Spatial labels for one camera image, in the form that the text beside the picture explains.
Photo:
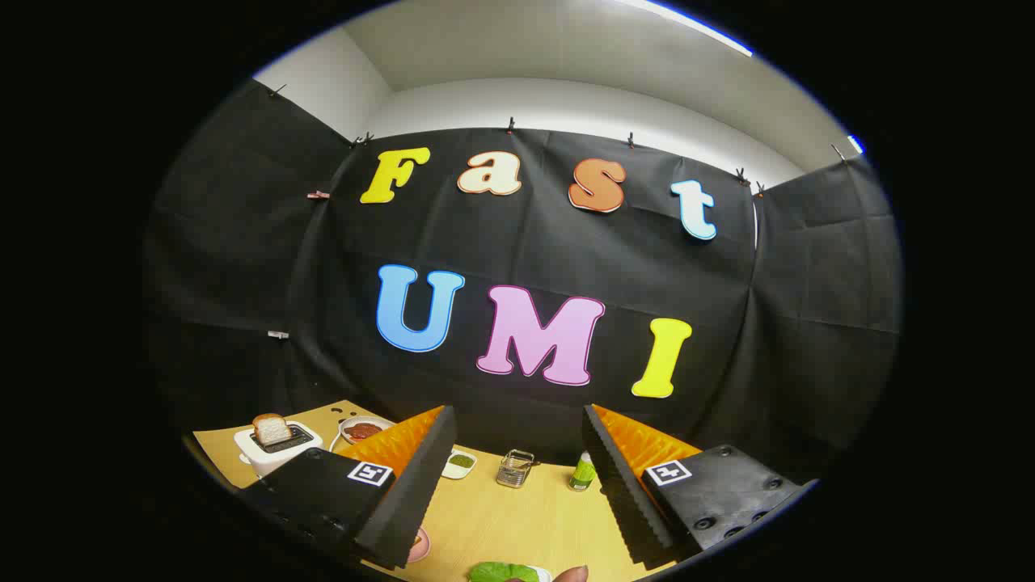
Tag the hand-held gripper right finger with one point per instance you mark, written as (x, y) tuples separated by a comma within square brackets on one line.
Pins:
[(618, 485)]

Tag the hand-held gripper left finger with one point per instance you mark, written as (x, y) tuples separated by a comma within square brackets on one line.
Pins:
[(420, 485)]

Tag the white bread slice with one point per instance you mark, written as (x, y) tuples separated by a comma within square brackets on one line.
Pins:
[(272, 430)]

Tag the divided white dish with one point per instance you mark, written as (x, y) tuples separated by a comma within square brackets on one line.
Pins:
[(453, 473)]

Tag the green label bottle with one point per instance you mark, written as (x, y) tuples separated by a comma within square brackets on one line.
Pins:
[(582, 477)]

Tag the pile of green beans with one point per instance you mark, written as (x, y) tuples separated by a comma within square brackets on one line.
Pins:
[(461, 461)]

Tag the pink plate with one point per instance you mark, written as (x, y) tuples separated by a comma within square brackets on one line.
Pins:
[(420, 548)]

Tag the round white plate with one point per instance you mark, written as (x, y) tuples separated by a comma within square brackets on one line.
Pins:
[(388, 422)]

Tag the brown meat steak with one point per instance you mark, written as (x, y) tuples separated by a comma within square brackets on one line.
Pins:
[(364, 430)]

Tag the green lettuce leaf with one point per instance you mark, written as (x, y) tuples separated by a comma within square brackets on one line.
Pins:
[(501, 573)]

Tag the white toaster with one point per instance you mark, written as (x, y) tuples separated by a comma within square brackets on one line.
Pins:
[(267, 461)]

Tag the black backdrop cloth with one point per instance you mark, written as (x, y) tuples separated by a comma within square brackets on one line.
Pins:
[(566, 259)]

